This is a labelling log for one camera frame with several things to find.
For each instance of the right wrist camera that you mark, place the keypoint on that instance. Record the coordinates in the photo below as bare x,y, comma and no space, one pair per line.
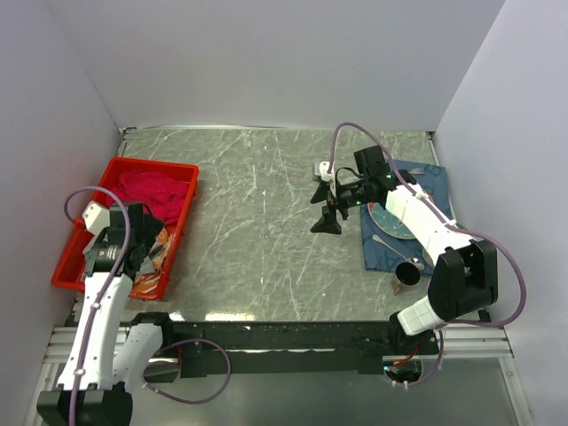
323,172

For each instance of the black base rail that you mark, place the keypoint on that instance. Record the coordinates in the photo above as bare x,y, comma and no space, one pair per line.
277,347

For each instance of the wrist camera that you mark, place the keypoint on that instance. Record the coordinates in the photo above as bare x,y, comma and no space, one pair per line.
95,217
323,172

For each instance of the silver spoon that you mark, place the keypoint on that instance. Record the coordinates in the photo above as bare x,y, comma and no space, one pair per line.
411,260

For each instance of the aluminium frame rail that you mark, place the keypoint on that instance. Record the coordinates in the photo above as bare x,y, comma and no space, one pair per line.
465,342

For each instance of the red blue decorated plate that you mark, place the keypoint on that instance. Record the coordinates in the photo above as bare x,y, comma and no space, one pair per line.
388,223

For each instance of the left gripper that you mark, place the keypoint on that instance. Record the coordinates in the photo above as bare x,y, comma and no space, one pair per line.
104,238

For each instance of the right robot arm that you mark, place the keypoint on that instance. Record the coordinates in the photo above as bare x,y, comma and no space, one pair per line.
464,278

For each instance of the crimson red garment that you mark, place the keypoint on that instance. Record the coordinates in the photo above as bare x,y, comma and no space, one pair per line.
163,195

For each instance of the orange white patterned cloth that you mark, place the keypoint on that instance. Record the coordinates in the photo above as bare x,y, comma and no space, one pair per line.
150,272

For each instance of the small black cup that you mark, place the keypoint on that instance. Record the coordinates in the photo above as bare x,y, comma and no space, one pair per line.
405,276

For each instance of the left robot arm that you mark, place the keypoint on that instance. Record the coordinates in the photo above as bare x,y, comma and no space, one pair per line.
96,384

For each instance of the grey t-shirt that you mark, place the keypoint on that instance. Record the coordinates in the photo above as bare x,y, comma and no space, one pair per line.
143,245

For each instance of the blue placemat cloth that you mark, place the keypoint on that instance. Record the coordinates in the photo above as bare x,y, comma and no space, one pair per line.
433,179

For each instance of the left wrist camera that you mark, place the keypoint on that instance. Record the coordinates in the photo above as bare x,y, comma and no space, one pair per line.
95,217

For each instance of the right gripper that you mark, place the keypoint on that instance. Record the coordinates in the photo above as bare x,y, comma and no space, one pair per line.
327,223

